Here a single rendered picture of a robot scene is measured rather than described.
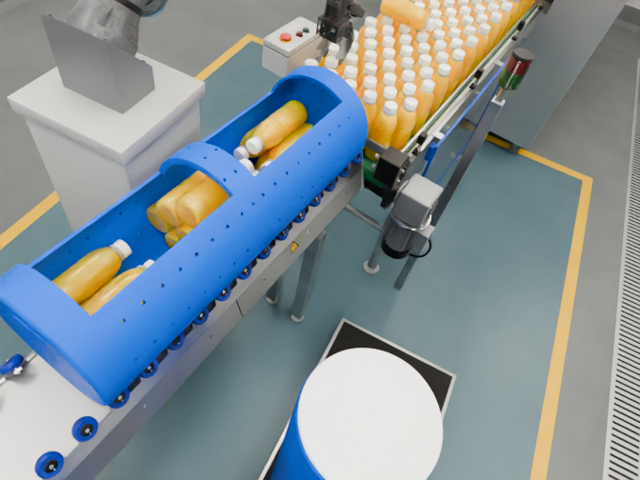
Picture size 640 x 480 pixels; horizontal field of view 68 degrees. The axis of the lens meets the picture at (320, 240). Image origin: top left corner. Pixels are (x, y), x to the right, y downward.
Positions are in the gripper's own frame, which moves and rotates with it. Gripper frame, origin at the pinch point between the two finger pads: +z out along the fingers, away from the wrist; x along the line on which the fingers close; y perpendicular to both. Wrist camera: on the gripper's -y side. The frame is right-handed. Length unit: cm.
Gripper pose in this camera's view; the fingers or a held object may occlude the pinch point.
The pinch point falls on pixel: (333, 56)
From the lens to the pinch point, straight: 157.3
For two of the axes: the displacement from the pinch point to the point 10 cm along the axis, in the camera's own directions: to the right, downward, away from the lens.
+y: -5.5, 6.1, -5.7
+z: -1.5, 6.0, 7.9
